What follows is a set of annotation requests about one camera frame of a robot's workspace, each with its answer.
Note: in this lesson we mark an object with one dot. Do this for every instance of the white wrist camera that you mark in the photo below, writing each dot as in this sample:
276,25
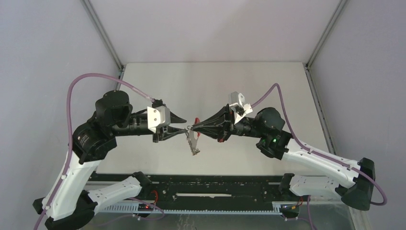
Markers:
157,117
239,106

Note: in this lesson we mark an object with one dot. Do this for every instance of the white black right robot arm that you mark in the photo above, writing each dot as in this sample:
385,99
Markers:
349,180

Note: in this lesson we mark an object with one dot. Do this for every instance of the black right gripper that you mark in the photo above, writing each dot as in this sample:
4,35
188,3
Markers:
225,116

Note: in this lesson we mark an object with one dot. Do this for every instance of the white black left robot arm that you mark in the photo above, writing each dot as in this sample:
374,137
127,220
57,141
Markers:
71,207

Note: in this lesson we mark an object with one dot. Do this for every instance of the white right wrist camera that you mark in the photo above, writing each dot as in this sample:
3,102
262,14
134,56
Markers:
239,106

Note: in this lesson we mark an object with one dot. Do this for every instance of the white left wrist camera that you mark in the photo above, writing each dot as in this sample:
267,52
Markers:
157,117

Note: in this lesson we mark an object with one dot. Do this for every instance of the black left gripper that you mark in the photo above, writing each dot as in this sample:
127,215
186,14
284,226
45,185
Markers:
167,132

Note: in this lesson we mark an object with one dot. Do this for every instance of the red-handled metal key holder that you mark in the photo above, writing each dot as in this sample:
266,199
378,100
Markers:
192,139

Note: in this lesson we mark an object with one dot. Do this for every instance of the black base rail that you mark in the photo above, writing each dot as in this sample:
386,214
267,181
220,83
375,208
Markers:
216,192

